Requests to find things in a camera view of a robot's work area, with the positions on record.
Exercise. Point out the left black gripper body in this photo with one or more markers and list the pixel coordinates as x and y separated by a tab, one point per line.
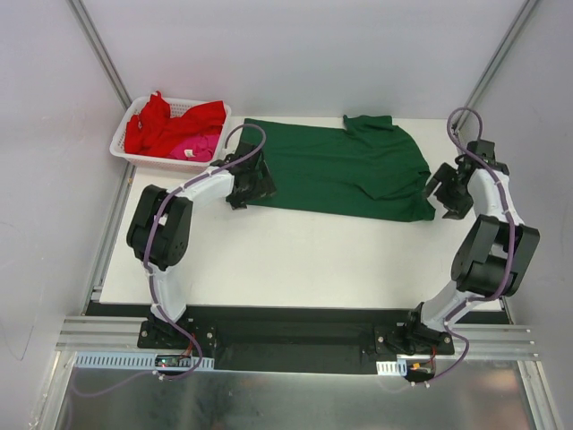
252	183

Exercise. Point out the aluminium rail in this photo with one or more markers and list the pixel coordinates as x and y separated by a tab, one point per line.
99	333
499	342

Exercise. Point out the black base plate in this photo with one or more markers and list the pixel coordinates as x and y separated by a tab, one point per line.
296	340

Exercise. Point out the right aluminium rail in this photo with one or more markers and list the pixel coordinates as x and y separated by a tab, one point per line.
499	342

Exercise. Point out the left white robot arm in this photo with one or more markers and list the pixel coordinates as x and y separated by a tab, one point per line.
160	229

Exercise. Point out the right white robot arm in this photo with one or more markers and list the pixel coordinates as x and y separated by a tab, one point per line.
492	259

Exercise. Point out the right white cable duct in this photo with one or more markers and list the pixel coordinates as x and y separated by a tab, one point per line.
392	368

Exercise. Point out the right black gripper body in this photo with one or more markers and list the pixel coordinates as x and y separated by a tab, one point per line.
448	191

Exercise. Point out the aluminium frame post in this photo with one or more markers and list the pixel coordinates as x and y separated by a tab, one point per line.
89	29
516	28

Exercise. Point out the left aluminium frame post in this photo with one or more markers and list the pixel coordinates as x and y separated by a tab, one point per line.
89	29

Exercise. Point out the left aluminium rail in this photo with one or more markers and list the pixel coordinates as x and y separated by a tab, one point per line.
99	333

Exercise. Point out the white cable duct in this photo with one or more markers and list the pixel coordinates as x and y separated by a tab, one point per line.
392	368
141	361

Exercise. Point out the left white cable duct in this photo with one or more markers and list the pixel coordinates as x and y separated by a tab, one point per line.
141	361

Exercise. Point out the red t shirt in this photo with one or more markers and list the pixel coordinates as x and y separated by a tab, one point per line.
154	132

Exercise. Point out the right aluminium frame post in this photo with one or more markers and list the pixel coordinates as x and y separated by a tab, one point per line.
516	28

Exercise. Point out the white plastic basket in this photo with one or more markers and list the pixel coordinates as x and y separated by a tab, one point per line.
178	107

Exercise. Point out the pink t shirt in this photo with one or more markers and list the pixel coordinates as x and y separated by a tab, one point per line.
198	148

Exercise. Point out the green t shirt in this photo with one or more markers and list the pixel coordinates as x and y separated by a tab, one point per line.
368	168

